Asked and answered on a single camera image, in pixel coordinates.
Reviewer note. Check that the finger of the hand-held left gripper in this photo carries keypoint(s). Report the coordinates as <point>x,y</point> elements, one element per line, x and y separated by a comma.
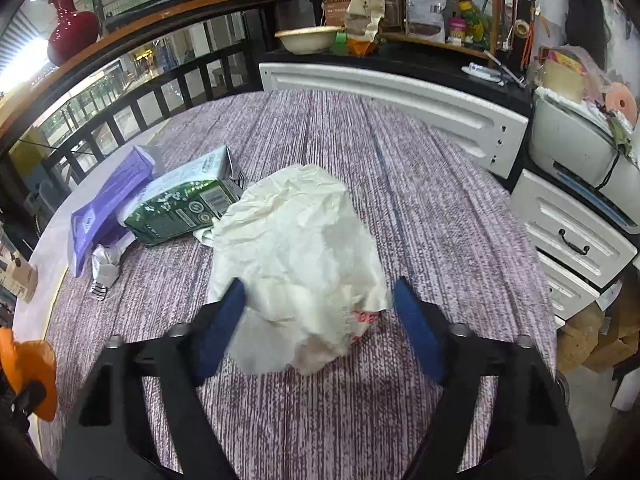
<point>29,396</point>

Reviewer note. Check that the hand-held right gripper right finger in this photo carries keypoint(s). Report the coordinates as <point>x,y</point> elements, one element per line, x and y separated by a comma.
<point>417,335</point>

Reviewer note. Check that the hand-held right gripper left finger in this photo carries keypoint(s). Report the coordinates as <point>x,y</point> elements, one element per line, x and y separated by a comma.
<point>220,335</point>

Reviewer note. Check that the orange plastic bag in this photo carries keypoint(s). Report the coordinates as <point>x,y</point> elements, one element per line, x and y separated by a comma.
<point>30,360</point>

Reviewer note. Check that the white paper bag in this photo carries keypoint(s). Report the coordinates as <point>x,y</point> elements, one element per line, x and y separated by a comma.
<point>300,240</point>

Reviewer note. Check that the purple striped tablecloth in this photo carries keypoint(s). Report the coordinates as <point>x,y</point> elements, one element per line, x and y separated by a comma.
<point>425,210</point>

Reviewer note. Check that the silver crumpled wrapper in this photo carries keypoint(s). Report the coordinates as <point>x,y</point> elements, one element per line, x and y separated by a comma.
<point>106,265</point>

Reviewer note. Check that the green milk carton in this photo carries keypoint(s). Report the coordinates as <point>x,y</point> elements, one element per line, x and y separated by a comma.
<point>175,205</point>

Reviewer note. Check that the cardboard box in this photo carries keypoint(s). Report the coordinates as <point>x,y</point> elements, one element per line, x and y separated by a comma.
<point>585,340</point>

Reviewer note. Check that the purple packet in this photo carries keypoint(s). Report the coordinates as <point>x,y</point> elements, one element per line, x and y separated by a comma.
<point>110,195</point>

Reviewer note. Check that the wide white drawer front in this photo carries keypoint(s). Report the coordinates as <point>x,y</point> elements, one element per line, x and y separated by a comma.
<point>400,105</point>

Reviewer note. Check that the white printer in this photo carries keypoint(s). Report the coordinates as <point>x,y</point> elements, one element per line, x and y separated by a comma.
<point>575,145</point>

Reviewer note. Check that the black railing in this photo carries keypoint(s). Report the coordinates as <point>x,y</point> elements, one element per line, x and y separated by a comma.
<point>145,95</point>

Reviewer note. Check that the bamboo shelf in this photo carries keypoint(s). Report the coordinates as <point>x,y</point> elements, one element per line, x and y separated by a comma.
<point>435,43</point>

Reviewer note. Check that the cream bowl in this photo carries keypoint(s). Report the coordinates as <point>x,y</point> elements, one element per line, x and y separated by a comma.
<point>305,40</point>

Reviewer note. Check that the pink tape roll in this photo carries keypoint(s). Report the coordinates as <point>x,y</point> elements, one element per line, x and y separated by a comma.
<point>622,102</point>

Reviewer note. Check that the wooden counter ledge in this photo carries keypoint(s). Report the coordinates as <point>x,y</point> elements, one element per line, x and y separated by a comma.
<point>165,15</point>

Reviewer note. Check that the silver foil pouch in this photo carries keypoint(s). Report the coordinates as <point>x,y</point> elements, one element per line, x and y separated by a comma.
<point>425,5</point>

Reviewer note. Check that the beige printed paper bag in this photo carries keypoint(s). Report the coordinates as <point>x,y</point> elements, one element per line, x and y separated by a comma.
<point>365,5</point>

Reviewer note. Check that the red ceramic vase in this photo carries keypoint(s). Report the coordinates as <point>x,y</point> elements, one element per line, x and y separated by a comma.
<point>72,35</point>

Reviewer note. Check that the black hair bundle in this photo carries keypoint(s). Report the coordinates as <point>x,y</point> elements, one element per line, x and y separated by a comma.
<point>585,15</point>

